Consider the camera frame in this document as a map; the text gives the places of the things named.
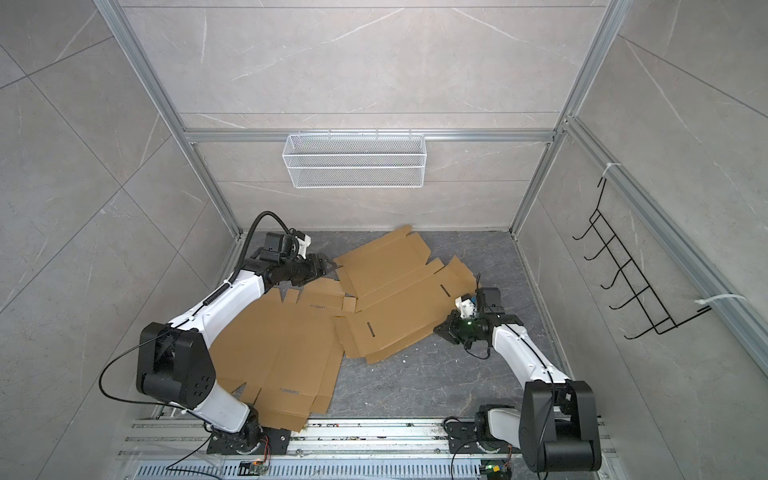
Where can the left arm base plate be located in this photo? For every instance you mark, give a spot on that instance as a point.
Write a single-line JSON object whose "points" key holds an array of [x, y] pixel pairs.
{"points": [[251, 442]]}

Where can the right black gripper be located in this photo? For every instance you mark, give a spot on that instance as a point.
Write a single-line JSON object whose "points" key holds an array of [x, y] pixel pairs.
{"points": [[451, 325]]}

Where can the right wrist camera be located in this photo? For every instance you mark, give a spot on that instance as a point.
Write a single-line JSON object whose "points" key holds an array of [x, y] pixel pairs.
{"points": [[466, 306]]}

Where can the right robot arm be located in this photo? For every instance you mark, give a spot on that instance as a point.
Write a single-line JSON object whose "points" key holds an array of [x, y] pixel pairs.
{"points": [[556, 426]]}

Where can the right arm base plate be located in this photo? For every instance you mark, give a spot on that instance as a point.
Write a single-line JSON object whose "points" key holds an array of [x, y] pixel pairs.
{"points": [[463, 438]]}

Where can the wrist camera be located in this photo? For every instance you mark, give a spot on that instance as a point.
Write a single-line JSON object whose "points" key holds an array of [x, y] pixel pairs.
{"points": [[302, 241], [466, 306]]}

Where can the aluminium mounting rail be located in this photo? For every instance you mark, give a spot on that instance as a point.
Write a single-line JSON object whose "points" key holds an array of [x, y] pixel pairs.
{"points": [[175, 437]]}

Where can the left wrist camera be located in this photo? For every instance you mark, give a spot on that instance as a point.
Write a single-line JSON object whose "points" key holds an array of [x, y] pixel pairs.
{"points": [[302, 241]]}

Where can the black wire hook rack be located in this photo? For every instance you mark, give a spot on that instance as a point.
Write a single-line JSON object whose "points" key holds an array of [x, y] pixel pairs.
{"points": [[628, 270]]}

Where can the aluminium frame profile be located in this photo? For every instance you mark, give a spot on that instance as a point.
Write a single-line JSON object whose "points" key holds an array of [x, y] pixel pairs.
{"points": [[745, 323]]}

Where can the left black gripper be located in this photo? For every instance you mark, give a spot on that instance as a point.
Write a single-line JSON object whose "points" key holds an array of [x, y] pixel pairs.
{"points": [[316, 271]]}

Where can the white wire mesh basket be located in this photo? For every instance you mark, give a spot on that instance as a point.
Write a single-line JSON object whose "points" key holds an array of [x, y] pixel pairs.
{"points": [[349, 161]]}

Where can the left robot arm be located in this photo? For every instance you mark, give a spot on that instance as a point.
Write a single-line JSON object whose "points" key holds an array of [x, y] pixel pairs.
{"points": [[174, 363]]}

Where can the cardboard box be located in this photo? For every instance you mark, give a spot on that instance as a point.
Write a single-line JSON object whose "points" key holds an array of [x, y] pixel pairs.
{"points": [[284, 352], [396, 294]]}

